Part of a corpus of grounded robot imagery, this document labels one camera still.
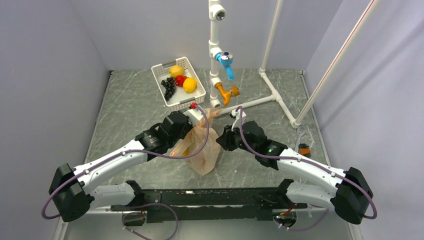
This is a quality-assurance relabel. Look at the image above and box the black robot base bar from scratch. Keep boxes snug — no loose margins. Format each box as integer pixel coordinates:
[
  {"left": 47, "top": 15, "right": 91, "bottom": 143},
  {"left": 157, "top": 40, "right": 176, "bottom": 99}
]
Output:
[{"left": 110, "top": 187, "right": 307, "bottom": 224}]

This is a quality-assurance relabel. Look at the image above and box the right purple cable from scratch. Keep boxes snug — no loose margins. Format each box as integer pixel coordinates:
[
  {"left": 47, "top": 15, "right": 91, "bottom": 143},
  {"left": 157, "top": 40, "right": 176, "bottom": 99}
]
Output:
[{"left": 234, "top": 105, "right": 379, "bottom": 220}]

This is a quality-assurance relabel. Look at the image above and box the orange fake orange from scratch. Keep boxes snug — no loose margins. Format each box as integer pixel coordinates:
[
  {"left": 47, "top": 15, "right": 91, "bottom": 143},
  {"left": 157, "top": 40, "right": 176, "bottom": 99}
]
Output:
[{"left": 182, "top": 77, "right": 197, "bottom": 93}]

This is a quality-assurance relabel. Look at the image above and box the orange plastic faucet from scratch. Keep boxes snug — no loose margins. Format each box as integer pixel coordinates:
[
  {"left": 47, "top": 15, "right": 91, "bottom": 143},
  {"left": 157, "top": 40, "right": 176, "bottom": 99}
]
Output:
[{"left": 215, "top": 82, "right": 240, "bottom": 107}]

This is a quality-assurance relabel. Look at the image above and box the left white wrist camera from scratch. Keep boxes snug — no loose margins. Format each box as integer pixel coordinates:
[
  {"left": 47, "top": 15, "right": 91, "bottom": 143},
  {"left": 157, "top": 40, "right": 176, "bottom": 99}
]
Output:
[{"left": 183, "top": 102, "right": 206, "bottom": 126}]

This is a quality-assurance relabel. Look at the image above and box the white diagonal pole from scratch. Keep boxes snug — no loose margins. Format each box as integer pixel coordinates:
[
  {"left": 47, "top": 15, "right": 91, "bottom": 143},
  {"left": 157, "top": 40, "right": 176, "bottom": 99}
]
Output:
[{"left": 292, "top": 0, "right": 379, "bottom": 127}]

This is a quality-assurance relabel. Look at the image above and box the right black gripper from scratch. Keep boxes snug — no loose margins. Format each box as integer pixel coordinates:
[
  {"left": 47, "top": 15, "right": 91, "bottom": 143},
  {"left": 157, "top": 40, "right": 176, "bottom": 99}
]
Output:
[{"left": 215, "top": 121, "right": 258, "bottom": 155}]

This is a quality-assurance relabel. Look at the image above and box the small orange black block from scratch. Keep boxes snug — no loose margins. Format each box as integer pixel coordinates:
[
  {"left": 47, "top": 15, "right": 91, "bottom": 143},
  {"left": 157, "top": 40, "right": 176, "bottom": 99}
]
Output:
[{"left": 297, "top": 143, "right": 311, "bottom": 158}]

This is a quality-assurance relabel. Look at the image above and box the purple cable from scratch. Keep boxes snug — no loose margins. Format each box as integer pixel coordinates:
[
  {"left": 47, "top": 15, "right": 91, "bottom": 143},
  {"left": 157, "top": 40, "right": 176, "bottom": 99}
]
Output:
[
  {"left": 234, "top": 105, "right": 379, "bottom": 220},
  {"left": 41, "top": 103, "right": 211, "bottom": 221}
]

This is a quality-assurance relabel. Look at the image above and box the silver wrench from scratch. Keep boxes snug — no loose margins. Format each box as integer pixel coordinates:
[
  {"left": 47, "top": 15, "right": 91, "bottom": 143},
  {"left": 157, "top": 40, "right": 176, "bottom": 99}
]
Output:
[{"left": 294, "top": 125, "right": 306, "bottom": 153}]

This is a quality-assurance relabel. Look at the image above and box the orange translucent plastic bag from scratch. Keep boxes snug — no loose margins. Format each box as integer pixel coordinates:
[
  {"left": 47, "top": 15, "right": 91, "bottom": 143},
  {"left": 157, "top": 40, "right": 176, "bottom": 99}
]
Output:
[{"left": 170, "top": 108, "right": 221, "bottom": 176}]

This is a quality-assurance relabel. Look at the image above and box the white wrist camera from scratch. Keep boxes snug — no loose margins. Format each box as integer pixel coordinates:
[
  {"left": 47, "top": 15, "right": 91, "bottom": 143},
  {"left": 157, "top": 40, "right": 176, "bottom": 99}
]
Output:
[
  {"left": 183, "top": 102, "right": 206, "bottom": 126},
  {"left": 229, "top": 106, "right": 247, "bottom": 132}
]

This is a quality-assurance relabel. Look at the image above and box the red fake pepper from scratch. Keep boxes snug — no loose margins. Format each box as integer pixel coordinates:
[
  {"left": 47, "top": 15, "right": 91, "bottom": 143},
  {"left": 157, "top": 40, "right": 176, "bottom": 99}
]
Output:
[{"left": 174, "top": 75, "right": 188, "bottom": 87}]

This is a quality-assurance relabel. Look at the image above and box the blue plastic faucet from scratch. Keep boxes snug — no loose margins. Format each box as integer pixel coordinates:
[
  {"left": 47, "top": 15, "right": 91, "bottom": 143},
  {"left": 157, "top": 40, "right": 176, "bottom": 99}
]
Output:
[{"left": 215, "top": 51, "right": 235, "bottom": 81}]

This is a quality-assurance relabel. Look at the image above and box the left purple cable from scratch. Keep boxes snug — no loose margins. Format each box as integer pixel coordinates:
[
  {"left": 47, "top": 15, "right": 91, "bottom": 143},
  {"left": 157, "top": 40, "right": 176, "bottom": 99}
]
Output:
[{"left": 41, "top": 103, "right": 211, "bottom": 221}]

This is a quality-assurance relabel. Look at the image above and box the yellow fake lemon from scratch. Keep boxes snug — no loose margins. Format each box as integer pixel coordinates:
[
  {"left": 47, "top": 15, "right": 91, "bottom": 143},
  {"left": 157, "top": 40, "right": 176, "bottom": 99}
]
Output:
[{"left": 168, "top": 65, "right": 185, "bottom": 78}]

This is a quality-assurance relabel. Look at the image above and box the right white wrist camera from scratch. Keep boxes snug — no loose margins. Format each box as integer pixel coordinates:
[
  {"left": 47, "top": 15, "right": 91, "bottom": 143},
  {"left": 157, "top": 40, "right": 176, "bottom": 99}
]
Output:
[{"left": 229, "top": 106, "right": 247, "bottom": 132}]

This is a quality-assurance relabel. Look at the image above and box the white pvc pipe frame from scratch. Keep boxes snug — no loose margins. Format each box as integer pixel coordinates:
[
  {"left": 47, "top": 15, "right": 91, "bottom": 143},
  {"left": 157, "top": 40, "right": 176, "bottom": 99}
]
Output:
[{"left": 208, "top": 0, "right": 301, "bottom": 129}]

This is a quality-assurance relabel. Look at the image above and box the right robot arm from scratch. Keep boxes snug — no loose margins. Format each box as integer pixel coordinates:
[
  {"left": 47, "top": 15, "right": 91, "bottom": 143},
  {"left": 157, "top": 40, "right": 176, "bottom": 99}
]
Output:
[{"left": 216, "top": 121, "right": 378, "bottom": 225}]

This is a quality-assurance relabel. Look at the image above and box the dark fake grape bunch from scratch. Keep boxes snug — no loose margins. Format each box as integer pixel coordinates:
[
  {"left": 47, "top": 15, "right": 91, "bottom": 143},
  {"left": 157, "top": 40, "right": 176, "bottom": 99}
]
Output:
[{"left": 160, "top": 77, "right": 176, "bottom": 101}]

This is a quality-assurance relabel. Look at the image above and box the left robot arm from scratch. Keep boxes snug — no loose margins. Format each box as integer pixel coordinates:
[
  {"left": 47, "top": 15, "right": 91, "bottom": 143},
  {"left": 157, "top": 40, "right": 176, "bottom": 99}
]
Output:
[{"left": 48, "top": 109, "right": 204, "bottom": 222}]

